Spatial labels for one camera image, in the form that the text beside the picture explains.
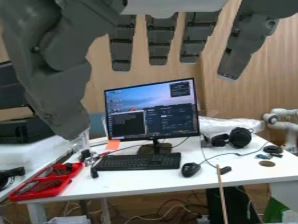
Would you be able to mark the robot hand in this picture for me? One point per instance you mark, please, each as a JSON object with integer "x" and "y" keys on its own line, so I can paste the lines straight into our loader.
{"x": 48, "y": 66}

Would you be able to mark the black computer screen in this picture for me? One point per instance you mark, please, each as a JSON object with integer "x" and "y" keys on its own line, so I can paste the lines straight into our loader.
{"x": 151, "y": 110}

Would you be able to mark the orange paper note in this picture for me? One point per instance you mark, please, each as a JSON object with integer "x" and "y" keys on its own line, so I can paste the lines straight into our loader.
{"x": 112, "y": 145}

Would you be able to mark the red tray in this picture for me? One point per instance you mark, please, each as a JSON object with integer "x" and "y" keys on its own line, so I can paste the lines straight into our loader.
{"x": 60, "y": 170}
{"x": 42, "y": 190}

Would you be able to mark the small black block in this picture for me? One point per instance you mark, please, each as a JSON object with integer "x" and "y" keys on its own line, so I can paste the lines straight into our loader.
{"x": 95, "y": 172}

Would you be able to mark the black keyboard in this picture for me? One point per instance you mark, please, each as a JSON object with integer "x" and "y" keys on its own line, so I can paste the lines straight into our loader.
{"x": 138, "y": 161}

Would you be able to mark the white desk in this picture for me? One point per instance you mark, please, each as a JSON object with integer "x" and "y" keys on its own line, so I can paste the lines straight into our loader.
{"x": 147, "y": 183}

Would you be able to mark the black mouse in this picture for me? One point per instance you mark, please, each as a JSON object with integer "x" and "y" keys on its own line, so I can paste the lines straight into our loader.
{"x": 191, "y": 170}

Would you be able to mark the small white jointed device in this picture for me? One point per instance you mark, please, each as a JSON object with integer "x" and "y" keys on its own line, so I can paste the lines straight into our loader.
{"x": 281, "y": 121}

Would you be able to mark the thin stick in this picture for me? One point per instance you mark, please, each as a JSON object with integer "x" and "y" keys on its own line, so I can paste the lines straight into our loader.
{"x": 221, "y": 196}

